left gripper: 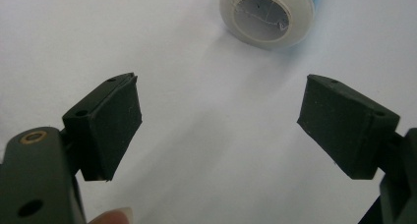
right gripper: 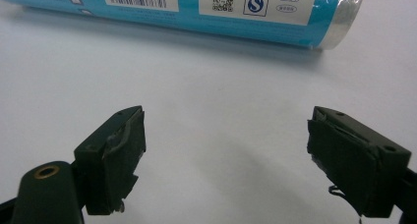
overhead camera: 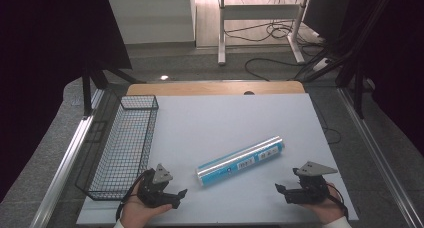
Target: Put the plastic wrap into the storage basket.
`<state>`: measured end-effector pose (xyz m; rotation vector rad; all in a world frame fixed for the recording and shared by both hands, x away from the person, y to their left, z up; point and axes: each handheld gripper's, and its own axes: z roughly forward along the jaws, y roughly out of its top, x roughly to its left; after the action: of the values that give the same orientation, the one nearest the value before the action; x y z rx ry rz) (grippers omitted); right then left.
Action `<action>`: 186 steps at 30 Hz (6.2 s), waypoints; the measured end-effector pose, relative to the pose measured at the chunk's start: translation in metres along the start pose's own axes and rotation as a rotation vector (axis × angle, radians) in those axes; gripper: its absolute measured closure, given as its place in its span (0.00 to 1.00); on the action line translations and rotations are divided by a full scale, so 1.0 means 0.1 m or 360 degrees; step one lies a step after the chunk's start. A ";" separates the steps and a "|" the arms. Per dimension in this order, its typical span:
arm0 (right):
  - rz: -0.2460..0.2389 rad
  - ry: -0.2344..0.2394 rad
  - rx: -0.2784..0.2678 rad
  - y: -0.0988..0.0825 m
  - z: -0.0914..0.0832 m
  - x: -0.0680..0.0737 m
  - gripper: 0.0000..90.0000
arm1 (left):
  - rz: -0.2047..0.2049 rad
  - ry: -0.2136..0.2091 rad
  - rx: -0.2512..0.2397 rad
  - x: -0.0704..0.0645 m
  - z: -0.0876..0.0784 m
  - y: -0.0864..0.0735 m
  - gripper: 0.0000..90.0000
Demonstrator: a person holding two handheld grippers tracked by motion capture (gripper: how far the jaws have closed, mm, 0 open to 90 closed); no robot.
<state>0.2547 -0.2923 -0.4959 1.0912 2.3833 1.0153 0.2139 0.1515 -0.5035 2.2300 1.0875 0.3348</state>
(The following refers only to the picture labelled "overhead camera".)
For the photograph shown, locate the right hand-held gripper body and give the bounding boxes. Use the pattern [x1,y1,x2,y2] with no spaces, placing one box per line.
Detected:
[284,161,339,205]

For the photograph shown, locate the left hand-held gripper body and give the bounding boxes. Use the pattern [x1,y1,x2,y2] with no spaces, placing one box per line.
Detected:
[136,163,183,209]

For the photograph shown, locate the person's left hand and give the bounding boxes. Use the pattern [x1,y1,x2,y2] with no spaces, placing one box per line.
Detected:
[119,191,173,228]

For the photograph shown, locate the person's right hand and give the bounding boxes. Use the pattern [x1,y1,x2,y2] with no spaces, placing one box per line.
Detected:
[298,182,347,226]

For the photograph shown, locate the blue and silver wrap roll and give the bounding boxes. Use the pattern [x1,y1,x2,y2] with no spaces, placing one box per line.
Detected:
[194,135,286,188]

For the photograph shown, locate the white table mat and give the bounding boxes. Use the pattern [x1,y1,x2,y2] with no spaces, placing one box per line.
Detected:
[75,93,360,226]

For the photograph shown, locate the black metal stand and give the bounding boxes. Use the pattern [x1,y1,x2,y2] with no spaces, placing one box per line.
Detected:
[301,0,396,120]
[80,58,145,118]

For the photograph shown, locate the white power strip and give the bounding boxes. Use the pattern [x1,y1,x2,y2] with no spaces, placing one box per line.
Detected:
[312,57,335,72]

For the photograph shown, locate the dark curtain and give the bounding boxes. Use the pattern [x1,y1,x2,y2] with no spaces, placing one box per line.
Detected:
[303,0,424,157]
[0,0,133,202]

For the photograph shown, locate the white cabinet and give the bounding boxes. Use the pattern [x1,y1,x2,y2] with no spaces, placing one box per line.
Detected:
[107,0,197,46]

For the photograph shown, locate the left hand-held gripper black cable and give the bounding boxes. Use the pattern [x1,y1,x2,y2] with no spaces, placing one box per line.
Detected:
[115,170,148,222]

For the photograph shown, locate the hand-held gripper black cable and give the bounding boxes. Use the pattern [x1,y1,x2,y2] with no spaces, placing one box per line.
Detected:
[115,170,148,222]
[325,182,350,221]

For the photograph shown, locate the right hand-held gripper black cable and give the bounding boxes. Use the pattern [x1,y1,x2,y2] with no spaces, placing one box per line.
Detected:
[325,182,350,221]

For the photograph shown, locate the thin black cable loop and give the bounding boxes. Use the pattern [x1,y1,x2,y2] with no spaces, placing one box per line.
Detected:
[311,99,343,146]

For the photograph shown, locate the black wire basket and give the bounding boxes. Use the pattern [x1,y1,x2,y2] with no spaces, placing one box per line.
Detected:
[74,94,160,202]

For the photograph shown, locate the aluminium rail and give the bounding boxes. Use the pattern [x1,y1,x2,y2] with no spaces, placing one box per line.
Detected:
[337,87,424,228]
[29,87,105,228]

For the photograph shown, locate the black floor cables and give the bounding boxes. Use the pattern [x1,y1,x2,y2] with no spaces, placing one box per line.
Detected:
[223,19,329,82]

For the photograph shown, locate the white metal desk frame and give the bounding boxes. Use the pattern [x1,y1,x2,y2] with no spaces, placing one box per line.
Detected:
[217,0,313,66]

